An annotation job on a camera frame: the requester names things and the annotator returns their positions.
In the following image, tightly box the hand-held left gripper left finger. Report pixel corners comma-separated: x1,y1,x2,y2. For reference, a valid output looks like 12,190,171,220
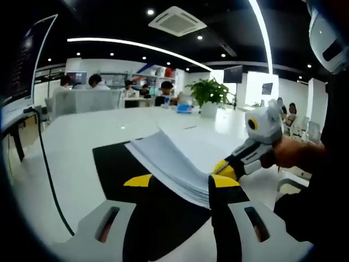
51,174,153,262

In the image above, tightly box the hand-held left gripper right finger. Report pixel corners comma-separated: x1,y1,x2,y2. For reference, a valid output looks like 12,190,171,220
208,174,314,262

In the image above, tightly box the white bound document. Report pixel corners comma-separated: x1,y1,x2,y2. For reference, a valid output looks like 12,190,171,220
124,121,246,210

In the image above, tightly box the person's right hand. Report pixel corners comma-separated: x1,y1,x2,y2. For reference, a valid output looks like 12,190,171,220
260,135,304,170

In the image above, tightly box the white chair armrest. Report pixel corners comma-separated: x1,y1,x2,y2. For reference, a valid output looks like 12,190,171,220
276,174,311,197

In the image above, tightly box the black screen on stand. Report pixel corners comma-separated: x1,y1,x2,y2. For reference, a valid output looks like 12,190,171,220
222,65,243,110

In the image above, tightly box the potted green plant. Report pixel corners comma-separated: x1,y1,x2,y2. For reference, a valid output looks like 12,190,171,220
185,78,232,118

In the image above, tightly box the black desk mat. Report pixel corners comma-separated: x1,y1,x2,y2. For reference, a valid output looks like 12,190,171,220
92,141,216,262

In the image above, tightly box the straight ceiling light strip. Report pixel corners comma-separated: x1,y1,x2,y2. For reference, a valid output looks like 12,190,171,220
247,0,274,74

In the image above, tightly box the white chest-worn device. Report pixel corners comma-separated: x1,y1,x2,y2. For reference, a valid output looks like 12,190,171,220
308,0,349,75

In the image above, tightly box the ceiling air vent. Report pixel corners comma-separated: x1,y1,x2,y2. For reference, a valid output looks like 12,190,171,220
148,5,208,38

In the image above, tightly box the grey desk partition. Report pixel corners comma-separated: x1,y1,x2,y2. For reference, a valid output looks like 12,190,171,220
53,89,123,118

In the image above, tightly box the white side table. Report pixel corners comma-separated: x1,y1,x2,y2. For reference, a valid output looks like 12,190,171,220
0,108,39,163

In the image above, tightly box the curved ceiling light strip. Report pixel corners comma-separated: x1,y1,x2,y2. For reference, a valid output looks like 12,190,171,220
67,37,213,72

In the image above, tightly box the large white-framed monitor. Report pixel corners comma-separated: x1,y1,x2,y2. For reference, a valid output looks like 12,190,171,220
0,14,58,106

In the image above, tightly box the black monitor cable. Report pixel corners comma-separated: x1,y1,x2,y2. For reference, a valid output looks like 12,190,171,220
23,108,76,237

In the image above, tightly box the white wall shelf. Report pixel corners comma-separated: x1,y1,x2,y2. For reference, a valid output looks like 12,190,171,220
99,65,186,91

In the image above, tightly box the wall display screen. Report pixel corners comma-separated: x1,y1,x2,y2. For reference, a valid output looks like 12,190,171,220
66,71,88,87

